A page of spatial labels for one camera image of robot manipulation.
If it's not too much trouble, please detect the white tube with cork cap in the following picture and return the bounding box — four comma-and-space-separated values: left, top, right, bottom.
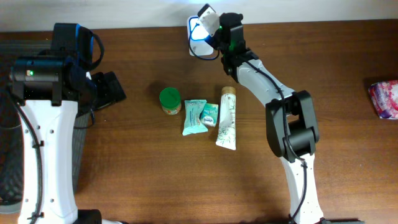
216, 86, 236, 151

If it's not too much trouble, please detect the green bottle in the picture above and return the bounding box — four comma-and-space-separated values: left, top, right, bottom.
159, 87, 181, 115

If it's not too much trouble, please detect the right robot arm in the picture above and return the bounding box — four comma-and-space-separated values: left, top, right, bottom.
210, 12, 329, 223

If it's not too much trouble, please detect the small teal gum pack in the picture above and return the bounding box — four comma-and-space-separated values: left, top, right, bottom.
200, 103, 219, 127

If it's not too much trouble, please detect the white barcode scanner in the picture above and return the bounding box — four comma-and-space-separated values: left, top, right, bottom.
187, 16, 214, 57

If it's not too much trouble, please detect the red purple tissue pack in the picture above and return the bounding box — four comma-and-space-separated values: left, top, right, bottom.
368, 80, 397, 119

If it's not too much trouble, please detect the black cable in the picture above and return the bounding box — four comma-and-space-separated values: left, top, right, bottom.
187, 23, 308, 222
6, 30, 106, 224

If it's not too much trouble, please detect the right black cable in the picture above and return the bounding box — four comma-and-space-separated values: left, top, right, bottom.
187, 23, 308, 222

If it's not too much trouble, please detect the teal wipes packet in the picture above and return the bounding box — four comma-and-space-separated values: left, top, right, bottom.
182, 100, 208, 136

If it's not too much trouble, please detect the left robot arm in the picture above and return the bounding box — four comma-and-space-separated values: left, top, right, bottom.
7, 23, 126, 223

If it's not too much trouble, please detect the left black cable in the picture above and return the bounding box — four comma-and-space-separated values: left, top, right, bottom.
6, 30, 106, 224

